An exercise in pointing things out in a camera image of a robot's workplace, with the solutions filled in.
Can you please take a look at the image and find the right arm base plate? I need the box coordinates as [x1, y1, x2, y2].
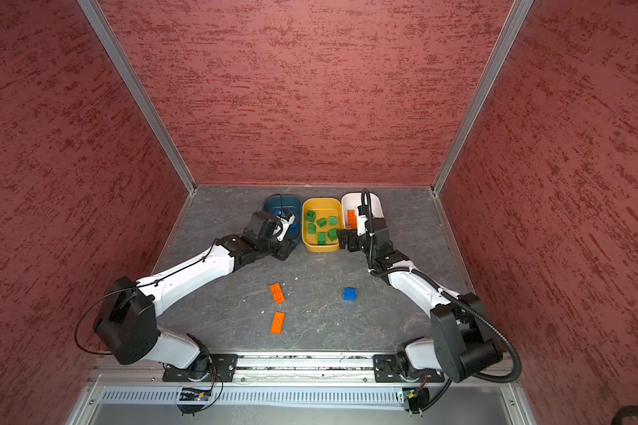
[372, 353, 445, 384]

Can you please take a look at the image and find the teal plastic bin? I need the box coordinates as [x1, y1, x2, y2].
[262, 194, 302, 247]

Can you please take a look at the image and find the orange lego bottom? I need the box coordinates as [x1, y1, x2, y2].
[270, 312, 285, 335]

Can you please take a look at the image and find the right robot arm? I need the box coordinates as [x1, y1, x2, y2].
[338, 218, 504, 383]

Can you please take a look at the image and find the orange lego diagonal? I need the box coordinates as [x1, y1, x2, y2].
[269, 283, 285, 305]

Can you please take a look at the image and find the black corrugated cable right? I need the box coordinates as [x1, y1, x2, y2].
[360, 188, 523, 413]

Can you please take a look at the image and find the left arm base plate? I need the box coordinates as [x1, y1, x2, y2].
[162, 353, 239, 384]

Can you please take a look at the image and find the aluminium front rail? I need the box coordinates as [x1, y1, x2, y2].
[89, 350, 519, 388]

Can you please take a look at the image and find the yellow plastic bin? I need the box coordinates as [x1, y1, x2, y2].
[301, 198, 344, 253]

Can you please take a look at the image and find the white plastic bin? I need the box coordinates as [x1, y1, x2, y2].
[341, 192, 384, 230]

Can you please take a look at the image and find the orange lego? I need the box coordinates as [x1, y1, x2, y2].
[270, 312, 285, 335]
[347, 210, 357, 230]

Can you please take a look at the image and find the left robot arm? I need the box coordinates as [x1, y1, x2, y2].
[93, 210, 295, 382]

